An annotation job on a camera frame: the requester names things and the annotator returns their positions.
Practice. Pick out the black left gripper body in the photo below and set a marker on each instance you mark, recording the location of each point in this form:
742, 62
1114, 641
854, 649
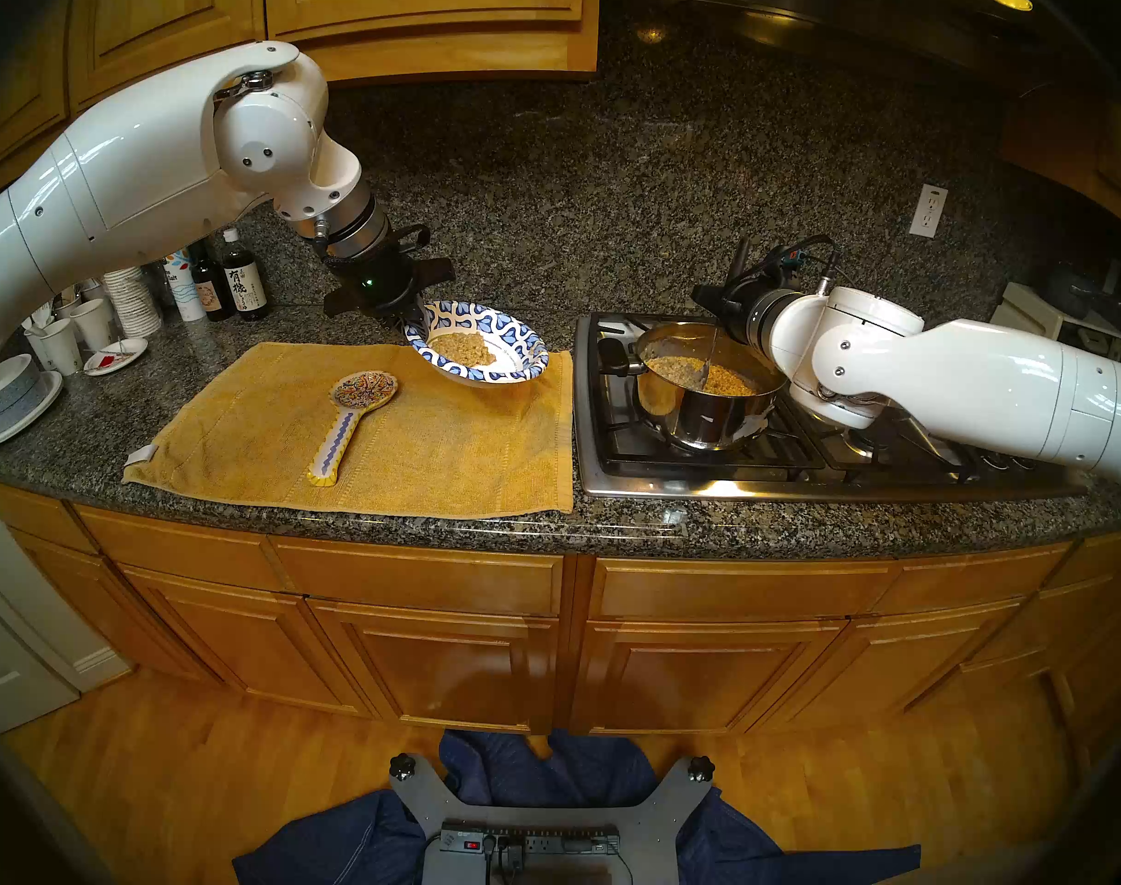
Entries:
381, 284

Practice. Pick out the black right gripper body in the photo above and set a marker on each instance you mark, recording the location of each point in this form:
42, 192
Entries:
745, 307

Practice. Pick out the scooped oatmeal portion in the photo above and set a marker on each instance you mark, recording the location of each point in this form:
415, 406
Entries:
462, 348

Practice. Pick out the blue white paper bowl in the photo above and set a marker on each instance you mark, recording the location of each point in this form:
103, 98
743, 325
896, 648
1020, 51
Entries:
514, 344

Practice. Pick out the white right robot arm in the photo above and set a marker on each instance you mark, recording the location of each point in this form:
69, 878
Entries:
984, 385

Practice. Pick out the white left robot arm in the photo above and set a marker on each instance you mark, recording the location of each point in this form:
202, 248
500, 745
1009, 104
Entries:
136, 164

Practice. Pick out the colourful ceramic spoon rest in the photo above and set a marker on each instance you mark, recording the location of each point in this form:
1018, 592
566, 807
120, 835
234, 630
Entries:
362, 393

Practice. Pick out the cooked oatmeal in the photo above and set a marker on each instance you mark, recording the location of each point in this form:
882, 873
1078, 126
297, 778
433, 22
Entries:
680, 371

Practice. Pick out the grey speckled bowl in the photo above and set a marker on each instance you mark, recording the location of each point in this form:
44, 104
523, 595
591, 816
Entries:
7, 390

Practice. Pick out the stainless steel saucepan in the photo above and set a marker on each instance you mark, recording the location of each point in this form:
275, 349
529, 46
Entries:
698, 422

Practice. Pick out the soy sauce bottle white cap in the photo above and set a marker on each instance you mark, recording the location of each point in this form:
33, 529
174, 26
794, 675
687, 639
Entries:
245, 289

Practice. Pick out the yellow terry towel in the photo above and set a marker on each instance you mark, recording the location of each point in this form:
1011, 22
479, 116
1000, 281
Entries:
431, 459

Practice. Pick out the dark bottle brown label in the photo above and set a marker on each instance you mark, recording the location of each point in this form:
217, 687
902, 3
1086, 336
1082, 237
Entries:
212, 295

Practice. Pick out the white salt canister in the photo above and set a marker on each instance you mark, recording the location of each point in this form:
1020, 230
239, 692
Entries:
184, 289

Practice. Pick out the black gas stovetop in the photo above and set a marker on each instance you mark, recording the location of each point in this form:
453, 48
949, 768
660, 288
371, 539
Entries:
606, 473

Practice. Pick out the stack of white paper cups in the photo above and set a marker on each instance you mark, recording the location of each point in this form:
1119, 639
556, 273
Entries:
134, 302

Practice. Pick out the small white saucer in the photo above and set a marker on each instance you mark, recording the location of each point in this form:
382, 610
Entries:
118, 356

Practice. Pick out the white paper cup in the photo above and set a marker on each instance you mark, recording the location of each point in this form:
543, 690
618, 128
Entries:
61, 348
92, 325

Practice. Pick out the dark range hood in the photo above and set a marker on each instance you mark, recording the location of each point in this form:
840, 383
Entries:
800, 7

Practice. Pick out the white toaster oven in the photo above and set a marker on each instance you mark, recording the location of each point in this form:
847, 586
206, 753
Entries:
1067, 325

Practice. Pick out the dark grey kettle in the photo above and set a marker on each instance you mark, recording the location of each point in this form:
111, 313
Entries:
1069, 293

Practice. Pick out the wooden base cabinets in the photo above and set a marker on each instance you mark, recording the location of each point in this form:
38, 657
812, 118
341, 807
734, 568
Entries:
431, 653

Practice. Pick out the blue denim cloth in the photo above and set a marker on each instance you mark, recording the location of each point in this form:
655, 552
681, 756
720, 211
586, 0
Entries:
542, 763

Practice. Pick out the white panel door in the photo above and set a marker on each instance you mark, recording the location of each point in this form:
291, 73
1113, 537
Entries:
7, 634

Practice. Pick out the grey power strip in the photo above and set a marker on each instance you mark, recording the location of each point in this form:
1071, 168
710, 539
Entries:
560, 840

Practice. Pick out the white wall outlet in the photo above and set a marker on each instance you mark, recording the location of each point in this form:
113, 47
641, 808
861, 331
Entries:
929, 212

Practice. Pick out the light wooden wall cabinet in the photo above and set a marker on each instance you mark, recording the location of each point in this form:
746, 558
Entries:
431, 7

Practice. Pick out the dark wooden wall cabinet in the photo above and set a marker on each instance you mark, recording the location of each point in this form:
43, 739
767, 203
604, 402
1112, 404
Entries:
1104, 155

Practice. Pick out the grey robot base frame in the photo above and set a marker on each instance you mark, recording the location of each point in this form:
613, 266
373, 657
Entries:
652, 828

